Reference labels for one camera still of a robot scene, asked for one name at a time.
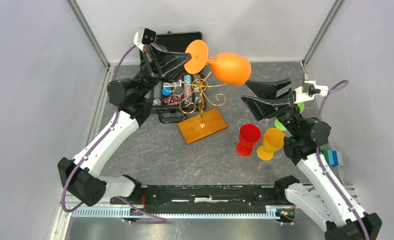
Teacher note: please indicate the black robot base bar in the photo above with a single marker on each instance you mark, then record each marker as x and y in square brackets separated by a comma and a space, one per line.
[205, 199]

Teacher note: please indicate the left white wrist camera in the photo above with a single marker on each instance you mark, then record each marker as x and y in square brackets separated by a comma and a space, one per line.
[143, 37]

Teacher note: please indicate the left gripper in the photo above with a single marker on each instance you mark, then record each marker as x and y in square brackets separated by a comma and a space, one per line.
[161, 62]

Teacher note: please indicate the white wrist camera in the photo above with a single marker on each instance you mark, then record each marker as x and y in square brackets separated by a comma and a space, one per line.
[143, 37]
[309, 90]

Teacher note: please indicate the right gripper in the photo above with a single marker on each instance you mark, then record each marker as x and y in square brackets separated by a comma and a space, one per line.
[260, 106]

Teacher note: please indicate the green wine glass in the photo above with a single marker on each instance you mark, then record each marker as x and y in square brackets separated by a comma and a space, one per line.
[280, 126]

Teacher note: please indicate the gold wire glass rack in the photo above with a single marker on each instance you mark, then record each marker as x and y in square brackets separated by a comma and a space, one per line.
[201, 94]

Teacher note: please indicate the white slotted cable duct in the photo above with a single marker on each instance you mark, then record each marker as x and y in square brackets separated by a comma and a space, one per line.
[125, 212]

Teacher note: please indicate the clear wine glass front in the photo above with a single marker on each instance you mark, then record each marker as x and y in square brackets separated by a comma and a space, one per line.
[241, 122]

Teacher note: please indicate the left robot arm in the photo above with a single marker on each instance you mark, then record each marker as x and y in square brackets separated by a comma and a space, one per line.
[81, 175]

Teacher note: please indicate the orange wooden rack base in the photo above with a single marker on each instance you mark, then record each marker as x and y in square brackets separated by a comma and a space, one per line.
[201, 126]

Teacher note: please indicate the orange wine glass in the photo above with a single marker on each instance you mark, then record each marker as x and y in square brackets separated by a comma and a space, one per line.
[229, 68]

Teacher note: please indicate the clear wine glass back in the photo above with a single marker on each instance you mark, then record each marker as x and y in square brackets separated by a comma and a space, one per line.
[264, 122]

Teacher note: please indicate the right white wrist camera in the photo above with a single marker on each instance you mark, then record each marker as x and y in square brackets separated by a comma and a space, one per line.
[309, 90]

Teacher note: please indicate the yellow wine glass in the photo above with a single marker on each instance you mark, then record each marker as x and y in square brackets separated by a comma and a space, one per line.
[272, 141]

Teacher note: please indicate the blue green toy blocks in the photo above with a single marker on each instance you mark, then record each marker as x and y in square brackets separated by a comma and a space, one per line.
[332, 157]

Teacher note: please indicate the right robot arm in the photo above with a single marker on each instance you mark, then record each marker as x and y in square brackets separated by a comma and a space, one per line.
[333, 209]

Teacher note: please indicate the red wine glass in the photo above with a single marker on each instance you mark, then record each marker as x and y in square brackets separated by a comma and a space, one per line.
[249, 136]

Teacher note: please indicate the clear wine glass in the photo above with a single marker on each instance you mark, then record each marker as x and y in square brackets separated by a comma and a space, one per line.
[241, 122]
[264, 122]

